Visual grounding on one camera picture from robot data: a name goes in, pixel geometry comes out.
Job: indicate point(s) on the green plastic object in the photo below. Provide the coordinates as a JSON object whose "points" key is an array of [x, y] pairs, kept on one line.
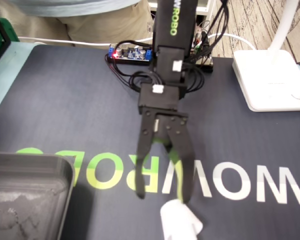
{"points": [[11, 32]]}

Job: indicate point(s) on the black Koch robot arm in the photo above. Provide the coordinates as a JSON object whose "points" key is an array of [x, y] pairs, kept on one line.
{"points": [[165, 25]]}

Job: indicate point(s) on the dark grey printed desk mat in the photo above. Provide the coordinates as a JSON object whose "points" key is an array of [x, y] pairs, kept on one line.
{"points": [[65, 100]]}

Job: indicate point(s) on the white desk lamp base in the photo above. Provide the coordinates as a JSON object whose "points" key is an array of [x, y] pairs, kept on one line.
{"points": [[265, 80]]}

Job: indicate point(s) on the black plastic tray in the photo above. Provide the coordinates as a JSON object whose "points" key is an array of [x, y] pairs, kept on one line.
{"points": [[27, 200]]}

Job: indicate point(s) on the person in beige trousers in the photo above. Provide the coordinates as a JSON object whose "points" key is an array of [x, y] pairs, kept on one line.
{"points": [[90, 25]]}

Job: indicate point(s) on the black truss frame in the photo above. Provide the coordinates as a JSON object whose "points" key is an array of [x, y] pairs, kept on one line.
{"points": [[2, 51]]}

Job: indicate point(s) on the motor driver circuit board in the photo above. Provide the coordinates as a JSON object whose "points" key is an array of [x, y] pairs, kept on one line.
{"points": [[207, 61]]}

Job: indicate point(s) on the white plastic tube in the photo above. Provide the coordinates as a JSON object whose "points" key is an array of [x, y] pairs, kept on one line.
{"points": [[173, 208]]}

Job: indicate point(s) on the white desk lamp neck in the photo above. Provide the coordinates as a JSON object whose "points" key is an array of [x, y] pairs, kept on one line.
{"points": [[285, 25]]}

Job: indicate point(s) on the blue converter circuit board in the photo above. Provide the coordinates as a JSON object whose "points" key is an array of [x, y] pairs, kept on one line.
{"points": [[132, 53]]}

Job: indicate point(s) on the black circuit board holder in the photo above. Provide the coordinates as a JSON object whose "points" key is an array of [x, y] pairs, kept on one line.
{"points": [[130, 63]]}

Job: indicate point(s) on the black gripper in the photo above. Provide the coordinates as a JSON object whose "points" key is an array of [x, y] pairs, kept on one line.
{"points": [[157, 127]]}

